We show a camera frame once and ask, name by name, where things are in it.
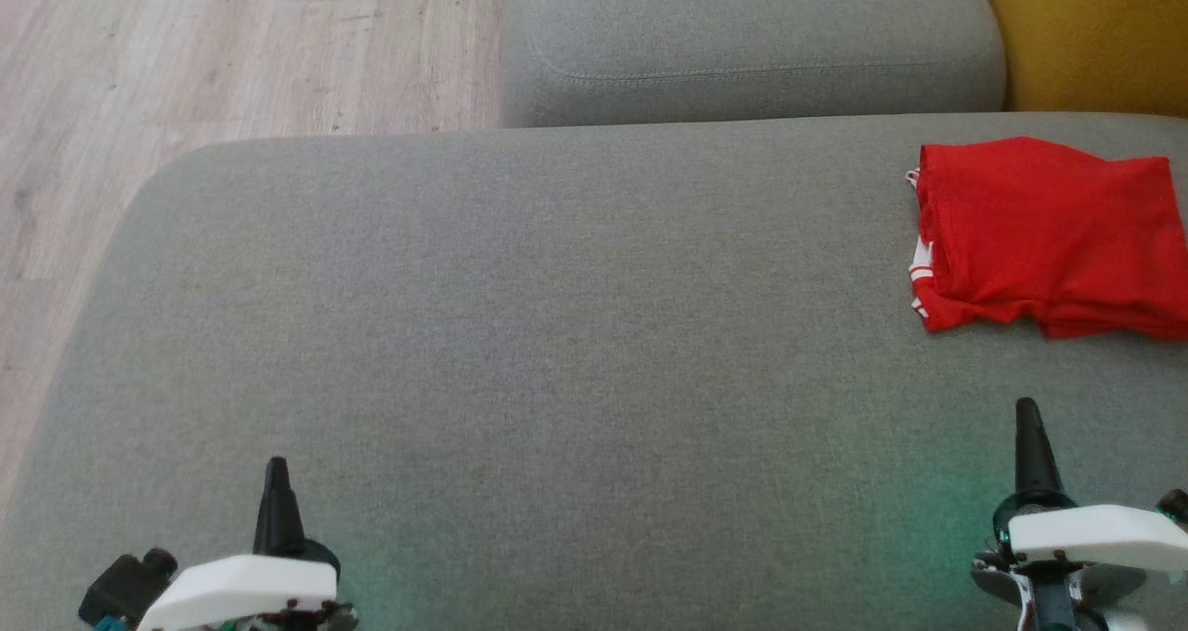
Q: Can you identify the large yellow sofa back cushion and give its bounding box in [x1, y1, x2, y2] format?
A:
[970, 0, 1188, 119]

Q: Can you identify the large grey sofa seat cushion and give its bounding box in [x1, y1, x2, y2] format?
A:
[501, 0, 1008, 129]

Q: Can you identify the red basketball jersey white trim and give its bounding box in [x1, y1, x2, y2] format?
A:
[907, 136, 1188, 335]

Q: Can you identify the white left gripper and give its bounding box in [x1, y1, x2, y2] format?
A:
[137, 457, 360, 631]

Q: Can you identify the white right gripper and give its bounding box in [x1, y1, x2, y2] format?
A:
[970, 397, 1188, 631]

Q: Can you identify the grey sofa chaise cushion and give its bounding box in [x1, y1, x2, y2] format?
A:
[0, 111, 1188, 631]

